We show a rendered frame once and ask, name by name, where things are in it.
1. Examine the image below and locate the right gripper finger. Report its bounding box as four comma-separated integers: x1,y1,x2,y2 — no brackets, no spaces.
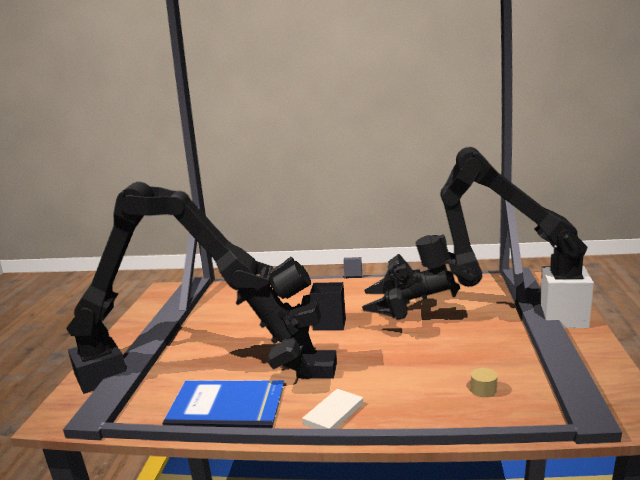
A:
295,326,314,350
282,345,313,377

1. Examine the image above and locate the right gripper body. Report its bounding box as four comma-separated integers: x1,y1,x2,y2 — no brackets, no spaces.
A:
259,301,300,369

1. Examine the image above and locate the blue notebook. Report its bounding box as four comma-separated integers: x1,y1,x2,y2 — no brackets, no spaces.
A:
162,380,284,428

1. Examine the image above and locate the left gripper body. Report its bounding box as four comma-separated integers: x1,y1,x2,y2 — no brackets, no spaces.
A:
389,269,431,320

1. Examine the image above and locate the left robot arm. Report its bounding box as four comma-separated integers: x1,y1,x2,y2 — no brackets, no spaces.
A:
387,147,588,297

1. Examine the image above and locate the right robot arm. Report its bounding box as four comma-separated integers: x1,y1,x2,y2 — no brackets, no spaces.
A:
66,182,321,362

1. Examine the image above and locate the white flat rectangular block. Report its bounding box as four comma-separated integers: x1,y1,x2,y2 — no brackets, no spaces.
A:
302,389,364,429

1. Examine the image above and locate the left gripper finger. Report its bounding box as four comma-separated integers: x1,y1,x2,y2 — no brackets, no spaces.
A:
362,291,395,318
364,270,394,294

